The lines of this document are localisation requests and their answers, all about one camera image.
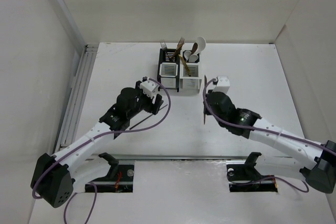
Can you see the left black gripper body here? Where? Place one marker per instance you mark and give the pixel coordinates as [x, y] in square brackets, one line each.
[143, 103]

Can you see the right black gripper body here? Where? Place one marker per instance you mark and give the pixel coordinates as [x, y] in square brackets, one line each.
[221, 125]

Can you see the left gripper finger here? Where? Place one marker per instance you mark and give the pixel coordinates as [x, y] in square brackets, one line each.
[157, 104]
[138, 86]

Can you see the black chopstick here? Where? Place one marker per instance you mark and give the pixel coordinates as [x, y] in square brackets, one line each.
[143, 120]

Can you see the rose gold knife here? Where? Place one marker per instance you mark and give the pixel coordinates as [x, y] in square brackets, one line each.
[203, 93]

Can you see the gold knife green handle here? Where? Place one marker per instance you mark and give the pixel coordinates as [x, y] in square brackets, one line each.
[185, 65]

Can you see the silver fork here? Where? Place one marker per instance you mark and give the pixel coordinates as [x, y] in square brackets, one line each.
[163, 45]

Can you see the large white ceramic spoon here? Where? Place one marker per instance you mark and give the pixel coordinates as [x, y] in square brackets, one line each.
[189, 57]

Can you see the brown wooden spoon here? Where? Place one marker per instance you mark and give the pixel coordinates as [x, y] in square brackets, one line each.
[194, 48]

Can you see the rose gold fork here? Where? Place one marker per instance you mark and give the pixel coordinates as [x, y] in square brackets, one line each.
[179, 47]

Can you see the small white ceramic spoon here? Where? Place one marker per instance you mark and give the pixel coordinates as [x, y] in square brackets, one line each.
[201, 44]

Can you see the small copper fork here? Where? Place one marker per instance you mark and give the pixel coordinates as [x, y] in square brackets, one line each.
[171, 56]

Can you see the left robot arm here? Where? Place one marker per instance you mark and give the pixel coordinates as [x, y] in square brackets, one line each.
[57, 176]

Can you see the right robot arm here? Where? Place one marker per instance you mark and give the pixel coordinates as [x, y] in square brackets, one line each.
[309, 161]

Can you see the black utensil rack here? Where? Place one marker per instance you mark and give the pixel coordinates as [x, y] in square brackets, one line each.
[168, 72]

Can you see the white utensil rack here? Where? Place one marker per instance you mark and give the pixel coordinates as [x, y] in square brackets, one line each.
[190, 76]

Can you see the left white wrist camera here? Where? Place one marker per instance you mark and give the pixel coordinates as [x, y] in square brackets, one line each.
[149, 88]

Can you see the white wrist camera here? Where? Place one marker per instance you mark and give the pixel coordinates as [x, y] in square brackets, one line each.
[149, 88]
[221, 84]

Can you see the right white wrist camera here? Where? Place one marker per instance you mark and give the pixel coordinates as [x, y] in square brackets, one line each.
[221, 84]

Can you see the aluminium rail front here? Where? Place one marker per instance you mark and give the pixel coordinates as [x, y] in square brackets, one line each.
[173, 157]

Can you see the aluminium rail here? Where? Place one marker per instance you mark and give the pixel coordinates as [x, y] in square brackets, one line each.
[173, 157]
[78, 88]

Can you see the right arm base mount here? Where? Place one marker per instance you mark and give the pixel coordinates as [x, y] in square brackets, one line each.
[244, 178]

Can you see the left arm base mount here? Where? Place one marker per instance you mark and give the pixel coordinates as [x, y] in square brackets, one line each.
[119, 178]

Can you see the aluminium rail left side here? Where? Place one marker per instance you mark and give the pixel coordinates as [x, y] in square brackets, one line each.
[78, 88]

